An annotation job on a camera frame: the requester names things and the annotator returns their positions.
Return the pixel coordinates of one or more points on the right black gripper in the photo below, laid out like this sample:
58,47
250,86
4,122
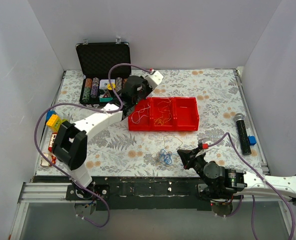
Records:
190,159

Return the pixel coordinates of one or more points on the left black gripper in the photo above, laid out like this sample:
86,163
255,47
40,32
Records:
124,92

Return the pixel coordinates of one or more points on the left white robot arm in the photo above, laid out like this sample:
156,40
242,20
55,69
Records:
70,145

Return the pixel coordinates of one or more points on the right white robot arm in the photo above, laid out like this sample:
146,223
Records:
262,182

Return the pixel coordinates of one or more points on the floral table mat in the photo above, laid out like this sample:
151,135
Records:
116,151

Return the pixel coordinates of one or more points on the red three-compartment bin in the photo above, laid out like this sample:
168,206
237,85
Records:
165,114

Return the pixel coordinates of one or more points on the black poker chip case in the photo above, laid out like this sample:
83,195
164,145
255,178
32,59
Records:
96,60

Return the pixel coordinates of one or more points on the black microphone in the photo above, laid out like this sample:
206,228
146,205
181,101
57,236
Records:
243,137

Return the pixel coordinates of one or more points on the small blue block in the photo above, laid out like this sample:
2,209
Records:
252,140

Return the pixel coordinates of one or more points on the yellow and green duplo bricks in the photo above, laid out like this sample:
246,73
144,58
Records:
55,122

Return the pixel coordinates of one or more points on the blue duplo brick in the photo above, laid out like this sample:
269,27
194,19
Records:
49,114

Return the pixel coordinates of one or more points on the red window duplo brick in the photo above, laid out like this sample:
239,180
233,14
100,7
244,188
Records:
51,141

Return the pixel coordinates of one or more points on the white and red toy piece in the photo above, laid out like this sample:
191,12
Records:
51,160

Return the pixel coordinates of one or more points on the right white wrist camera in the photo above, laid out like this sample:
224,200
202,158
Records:
205,148

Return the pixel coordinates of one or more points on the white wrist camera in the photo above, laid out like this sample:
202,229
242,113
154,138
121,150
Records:
154,79
205,148

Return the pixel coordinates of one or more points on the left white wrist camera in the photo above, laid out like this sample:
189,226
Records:
154,79

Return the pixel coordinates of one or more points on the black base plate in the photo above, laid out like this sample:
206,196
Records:
145,193

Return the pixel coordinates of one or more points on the aluminium frame rail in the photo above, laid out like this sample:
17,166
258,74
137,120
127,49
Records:
35,193

